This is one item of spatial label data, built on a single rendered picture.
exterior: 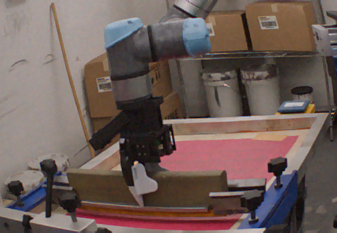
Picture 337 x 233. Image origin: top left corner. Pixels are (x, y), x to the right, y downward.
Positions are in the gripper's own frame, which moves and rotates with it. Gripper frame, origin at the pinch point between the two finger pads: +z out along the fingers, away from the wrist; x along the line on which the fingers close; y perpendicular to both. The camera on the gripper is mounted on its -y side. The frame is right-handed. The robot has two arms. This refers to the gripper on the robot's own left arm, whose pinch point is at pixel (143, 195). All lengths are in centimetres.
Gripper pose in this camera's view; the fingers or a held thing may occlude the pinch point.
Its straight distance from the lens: 132.2
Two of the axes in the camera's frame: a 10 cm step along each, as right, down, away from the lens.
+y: 8.9, -0.4, -4.5
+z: 1.7, 9.6, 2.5
